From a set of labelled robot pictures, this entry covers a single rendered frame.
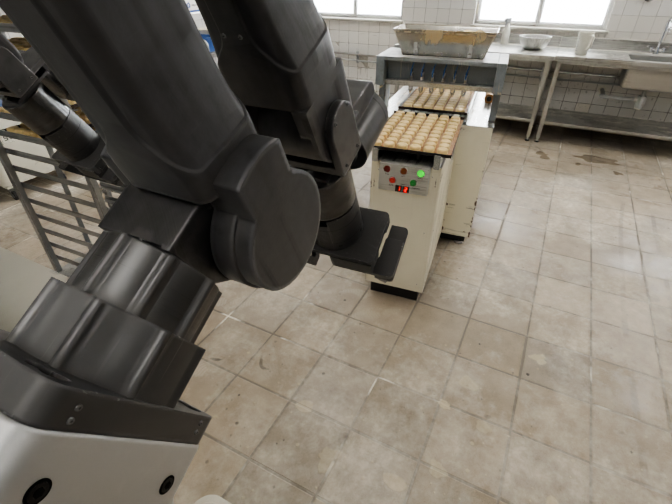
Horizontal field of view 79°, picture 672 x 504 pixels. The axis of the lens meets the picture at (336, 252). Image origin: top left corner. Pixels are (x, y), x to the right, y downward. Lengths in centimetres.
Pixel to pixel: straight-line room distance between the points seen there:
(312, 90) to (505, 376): 199
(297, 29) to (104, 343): 20
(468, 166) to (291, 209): 248
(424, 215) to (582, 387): 108
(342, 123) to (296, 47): 7
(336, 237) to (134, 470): 27
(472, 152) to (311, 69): 241
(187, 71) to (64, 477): 17
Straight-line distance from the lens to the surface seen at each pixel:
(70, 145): 71
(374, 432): 187
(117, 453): 22
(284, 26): 26
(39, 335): 22
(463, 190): 276
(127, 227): 25
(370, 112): 41
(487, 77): 264
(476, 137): 264
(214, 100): 22
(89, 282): 22
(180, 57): 20
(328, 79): 30
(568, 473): 199
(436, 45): 261
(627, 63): 503
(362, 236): 44
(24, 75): 66
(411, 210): 208
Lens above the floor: 159
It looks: 35 degrees down
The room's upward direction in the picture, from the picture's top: straight up
